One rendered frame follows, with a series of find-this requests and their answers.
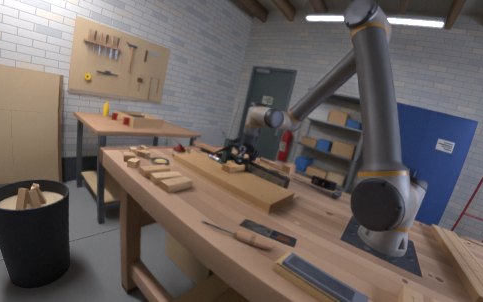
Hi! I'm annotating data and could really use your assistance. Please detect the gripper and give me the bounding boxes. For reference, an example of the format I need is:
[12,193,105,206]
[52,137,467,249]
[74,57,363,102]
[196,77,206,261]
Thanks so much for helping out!
[237,142,260,163]

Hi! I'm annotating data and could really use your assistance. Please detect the maple wood blank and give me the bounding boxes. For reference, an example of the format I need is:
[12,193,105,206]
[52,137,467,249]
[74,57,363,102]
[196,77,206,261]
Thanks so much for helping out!
[221,161,247,174]

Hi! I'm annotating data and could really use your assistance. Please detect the wooden shooting board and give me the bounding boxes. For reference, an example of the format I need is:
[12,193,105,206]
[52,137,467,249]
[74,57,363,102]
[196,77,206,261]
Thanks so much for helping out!
[172,149,297,215]

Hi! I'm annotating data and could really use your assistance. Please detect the wooden tool board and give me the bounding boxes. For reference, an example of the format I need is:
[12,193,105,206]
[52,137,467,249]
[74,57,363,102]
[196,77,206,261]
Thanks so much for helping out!
[67,15,171,105]

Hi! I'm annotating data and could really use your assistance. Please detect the red fire extinguisher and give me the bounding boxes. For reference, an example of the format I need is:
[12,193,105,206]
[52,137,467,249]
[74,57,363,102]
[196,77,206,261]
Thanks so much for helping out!
[276,129,294,164]

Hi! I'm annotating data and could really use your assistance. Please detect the grey green door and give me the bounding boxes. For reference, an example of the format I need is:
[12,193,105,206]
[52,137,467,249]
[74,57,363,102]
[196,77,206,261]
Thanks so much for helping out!
[238,65,298,163]

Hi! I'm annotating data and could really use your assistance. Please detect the wooden workbench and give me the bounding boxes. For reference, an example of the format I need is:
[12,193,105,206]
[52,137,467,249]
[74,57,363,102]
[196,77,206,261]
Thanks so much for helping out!
[98,143,483,302]

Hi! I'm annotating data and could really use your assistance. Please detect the long wooden block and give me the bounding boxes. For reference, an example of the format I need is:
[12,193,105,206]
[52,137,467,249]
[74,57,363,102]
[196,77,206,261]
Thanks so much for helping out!
[138,163,171,179]
[158,175,194,194]
[149,170,183,186]

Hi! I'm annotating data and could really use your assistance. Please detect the black marking gauge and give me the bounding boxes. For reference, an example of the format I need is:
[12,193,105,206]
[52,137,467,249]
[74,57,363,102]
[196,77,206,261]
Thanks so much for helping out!
[292,174,343,201]

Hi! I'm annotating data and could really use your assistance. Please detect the grey shelf unit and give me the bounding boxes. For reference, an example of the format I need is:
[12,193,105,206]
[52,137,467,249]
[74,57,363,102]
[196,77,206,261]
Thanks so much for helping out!
[292,93,364,194]

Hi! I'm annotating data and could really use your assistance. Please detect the open wooden box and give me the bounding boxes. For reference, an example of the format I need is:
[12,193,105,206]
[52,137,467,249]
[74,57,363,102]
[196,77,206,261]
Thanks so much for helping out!
[112,110,165,130]

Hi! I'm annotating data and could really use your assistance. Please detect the wooden side table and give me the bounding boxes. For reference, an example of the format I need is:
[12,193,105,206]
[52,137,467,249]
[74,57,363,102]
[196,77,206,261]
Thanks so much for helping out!
[72,110,202,225]

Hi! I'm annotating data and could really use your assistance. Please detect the sharpening stone in wooden holder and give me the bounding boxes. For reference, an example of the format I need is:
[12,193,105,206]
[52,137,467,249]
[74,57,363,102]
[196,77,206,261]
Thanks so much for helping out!
[272,251,370,302]

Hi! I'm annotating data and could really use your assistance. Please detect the ceiling strip light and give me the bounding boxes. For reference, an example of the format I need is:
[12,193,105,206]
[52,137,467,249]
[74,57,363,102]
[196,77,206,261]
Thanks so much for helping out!
[305,13,447,30]

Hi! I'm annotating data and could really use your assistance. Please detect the wood offcuts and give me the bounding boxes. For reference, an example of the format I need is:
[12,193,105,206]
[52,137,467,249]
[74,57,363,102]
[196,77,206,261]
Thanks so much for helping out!
[15,182,48,211]

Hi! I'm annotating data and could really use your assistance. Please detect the leaning plywood sheet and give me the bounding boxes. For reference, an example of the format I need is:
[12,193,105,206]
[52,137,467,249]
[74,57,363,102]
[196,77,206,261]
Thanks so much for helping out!
[0,60,65,189]

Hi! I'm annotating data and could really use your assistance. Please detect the black waste bin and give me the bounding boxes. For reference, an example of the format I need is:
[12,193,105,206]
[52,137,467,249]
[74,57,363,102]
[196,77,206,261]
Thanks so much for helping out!
[0,179,72,289]

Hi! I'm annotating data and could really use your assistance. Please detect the red hand truck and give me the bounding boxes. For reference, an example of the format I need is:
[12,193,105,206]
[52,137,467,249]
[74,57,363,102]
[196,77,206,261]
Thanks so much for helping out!
[450,171,483,244]

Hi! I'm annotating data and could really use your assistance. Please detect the stacked wooden planks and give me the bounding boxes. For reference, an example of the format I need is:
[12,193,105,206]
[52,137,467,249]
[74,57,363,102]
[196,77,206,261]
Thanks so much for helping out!
[430,223,483,302]

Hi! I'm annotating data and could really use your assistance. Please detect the wooden handled chisel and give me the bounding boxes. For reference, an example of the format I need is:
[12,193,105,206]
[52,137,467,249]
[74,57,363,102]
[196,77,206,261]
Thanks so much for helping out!
[201,220,274,252]

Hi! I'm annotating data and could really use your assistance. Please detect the blue wall board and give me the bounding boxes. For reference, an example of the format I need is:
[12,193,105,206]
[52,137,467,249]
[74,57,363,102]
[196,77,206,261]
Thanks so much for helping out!
[396,101,479,227]

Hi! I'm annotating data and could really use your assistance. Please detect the dark square base plate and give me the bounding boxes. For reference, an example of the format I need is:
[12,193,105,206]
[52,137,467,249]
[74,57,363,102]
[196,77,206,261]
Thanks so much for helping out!
[340,216,423,278]

